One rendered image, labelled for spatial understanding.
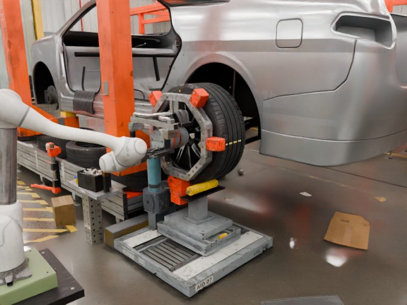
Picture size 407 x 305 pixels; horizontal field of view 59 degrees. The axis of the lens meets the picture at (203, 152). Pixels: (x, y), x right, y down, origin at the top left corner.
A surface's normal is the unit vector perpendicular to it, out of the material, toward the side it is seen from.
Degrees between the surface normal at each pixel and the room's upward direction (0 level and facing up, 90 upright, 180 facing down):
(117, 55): 90
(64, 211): 90
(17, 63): 90
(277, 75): 90
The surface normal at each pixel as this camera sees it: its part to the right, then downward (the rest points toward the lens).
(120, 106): 0.71, 0.18
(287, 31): -0.70, 0.18
